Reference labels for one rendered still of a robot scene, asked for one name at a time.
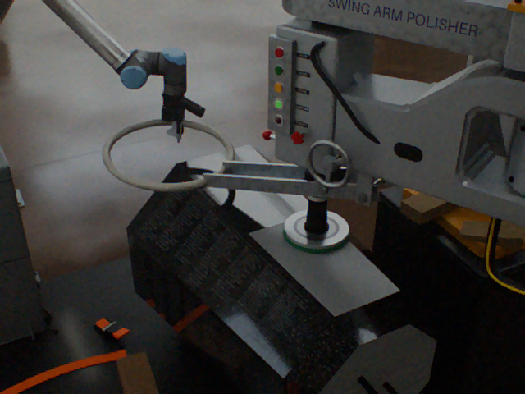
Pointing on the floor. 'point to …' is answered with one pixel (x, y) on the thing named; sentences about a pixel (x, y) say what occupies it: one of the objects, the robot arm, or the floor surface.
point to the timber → (136, 374)
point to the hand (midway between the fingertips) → (181, 136)
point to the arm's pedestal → (16, 268)
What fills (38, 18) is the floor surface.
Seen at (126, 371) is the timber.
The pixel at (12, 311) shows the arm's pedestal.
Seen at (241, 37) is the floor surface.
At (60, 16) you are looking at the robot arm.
